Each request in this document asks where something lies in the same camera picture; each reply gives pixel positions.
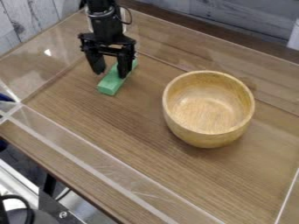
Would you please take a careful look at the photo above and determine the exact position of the light wooden bowl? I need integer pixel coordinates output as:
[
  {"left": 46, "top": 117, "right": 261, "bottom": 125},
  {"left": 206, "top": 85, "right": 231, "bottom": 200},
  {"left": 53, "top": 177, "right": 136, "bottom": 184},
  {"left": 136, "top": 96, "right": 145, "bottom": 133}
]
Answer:
[{"left": 162, "top": 70, "right": 256, "bottom": 149}]

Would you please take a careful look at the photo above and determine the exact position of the blue object at edge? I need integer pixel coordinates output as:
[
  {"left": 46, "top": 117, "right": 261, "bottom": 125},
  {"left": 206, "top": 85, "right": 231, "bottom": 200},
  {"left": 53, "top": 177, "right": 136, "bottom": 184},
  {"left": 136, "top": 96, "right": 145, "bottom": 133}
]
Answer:
[{"left": 0, "top": 93, "right": 14, "bottom": 102}]

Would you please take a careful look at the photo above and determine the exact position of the black table leg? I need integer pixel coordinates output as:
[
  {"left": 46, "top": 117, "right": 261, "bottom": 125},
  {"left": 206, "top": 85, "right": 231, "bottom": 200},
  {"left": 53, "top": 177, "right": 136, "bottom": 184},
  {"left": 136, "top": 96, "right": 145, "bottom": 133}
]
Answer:
[{"left": 42, "top": 174, "right": 57, "bottom": 197}]

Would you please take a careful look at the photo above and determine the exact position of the clear acrylic tray wall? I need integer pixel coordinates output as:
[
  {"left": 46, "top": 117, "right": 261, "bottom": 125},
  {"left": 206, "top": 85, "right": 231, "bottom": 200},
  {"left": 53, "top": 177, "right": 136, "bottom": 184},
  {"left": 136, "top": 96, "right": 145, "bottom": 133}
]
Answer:
[{"left": 0, "top": 6, "right": 299, "bottom": 224}]

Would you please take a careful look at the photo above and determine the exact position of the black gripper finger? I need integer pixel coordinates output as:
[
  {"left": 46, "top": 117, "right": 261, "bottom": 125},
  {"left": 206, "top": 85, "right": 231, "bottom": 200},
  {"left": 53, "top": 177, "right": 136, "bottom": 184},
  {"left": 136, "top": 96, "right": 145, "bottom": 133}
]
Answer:
[
  {"left": 85, "top": 49, "right": 106, "bottom": 74},
  {"left": 116, "top": 53, "right": 134, "bottom": 79}
]

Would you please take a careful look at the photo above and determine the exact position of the black cable loop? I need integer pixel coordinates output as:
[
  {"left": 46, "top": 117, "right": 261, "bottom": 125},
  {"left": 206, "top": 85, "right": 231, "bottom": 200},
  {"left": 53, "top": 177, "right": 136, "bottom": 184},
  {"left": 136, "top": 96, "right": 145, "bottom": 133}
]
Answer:
[{"left": 0, "top": 194, "right": 34, "bottom": 224}]

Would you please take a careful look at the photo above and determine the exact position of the black metal bracket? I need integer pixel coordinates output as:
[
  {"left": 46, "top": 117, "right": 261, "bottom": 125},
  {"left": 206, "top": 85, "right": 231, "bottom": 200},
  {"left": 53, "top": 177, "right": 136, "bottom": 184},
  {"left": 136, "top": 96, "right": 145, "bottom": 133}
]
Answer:
[{"left": 38, "top": 189, "right": 86, "bottom": 224}]

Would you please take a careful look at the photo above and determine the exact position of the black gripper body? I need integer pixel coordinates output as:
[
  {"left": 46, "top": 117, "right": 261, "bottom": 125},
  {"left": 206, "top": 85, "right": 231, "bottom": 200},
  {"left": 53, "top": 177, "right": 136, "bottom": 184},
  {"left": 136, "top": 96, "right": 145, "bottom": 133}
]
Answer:
[{"left": 78, "top": 8, "right": 136, "bottom": 57}]

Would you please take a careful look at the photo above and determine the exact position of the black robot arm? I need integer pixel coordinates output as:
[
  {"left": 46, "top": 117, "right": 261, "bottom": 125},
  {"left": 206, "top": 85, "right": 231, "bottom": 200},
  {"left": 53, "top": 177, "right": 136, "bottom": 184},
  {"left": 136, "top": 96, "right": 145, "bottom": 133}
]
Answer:
[{"left": 78, "top": 0, "right": 136, "bottom": 79}]

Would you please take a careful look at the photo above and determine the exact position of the green rectangular block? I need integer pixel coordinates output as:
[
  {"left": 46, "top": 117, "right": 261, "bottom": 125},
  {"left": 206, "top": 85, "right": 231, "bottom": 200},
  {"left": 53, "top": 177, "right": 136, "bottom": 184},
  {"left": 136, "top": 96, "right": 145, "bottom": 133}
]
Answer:
[{"left": 97, "top": 63, "right": 126, "bottom": 96}]

